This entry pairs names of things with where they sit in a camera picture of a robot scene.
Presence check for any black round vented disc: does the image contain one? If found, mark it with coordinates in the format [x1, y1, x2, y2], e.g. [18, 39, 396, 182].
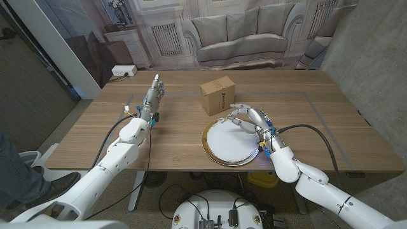
[142, 171, 168, 188]

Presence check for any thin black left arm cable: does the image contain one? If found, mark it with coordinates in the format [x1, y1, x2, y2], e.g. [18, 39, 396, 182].
[84, 126, 153, 221]

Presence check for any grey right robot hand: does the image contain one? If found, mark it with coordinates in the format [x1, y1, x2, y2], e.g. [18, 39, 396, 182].
[226, 102, 278, 144]

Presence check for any blue jeans leg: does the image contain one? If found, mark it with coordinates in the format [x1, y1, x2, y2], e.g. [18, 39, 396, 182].
[0, 132, 52, 207]

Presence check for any white table leg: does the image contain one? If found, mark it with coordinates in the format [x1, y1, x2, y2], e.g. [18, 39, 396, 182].
[287, 177, 308, 216]
[127, 170, 146, 212]

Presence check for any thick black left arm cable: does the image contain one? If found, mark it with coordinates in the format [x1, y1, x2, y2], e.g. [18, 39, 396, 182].
[90, 114, 141, 170]

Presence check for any black looped floor cable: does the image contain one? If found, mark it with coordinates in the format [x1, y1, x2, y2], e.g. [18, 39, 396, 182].
[158, 183, 211, 221]

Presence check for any cardboard packing box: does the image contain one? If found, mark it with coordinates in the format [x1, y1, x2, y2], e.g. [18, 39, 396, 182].
[200, 75, 237, 117]

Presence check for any printed living room backdrop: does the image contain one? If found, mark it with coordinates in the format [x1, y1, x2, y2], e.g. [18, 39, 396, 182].
[33, 0, 359, 90]

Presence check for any white slanted pillar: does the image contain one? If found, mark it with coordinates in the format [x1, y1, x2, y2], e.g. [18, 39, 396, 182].
[6, 0, 102, 100]

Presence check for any grey tape outline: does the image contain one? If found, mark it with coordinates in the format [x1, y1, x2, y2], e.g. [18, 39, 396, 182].
[92, 91, 356, 171]

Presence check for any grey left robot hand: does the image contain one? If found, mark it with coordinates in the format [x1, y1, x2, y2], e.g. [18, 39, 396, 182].
[135, 74, 167, 123]

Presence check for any dark leather shoe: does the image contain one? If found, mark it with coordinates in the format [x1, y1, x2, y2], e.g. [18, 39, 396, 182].
[6, 171, 82, 211]

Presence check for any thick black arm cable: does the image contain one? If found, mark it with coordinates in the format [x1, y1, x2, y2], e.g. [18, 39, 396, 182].
[278, 123, 340, 188]
[90, 114, 141, 170]

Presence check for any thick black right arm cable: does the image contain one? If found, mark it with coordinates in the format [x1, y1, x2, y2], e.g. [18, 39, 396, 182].
[278, 123, 340, 188]

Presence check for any white gold-rimmed paper plate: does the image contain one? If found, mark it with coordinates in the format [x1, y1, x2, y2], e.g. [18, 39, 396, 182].
[201, 117, 261, 167]

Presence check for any black power strip cord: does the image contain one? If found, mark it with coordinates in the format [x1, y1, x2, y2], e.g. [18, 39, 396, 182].
[107, 72, 130, 83]

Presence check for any yellow object under table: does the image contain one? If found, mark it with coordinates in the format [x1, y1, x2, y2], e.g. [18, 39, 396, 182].
[247, 170, 281, 188]

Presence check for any white chair base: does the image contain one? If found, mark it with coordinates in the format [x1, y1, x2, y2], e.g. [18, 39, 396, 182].
[18, 142, 90, 183]

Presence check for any white power strip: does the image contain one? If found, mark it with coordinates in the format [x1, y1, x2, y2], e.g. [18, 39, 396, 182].
[111, 65, 138, 77]

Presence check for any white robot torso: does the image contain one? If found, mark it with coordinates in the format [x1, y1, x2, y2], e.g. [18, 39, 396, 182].
[170, 190, 264, 229]

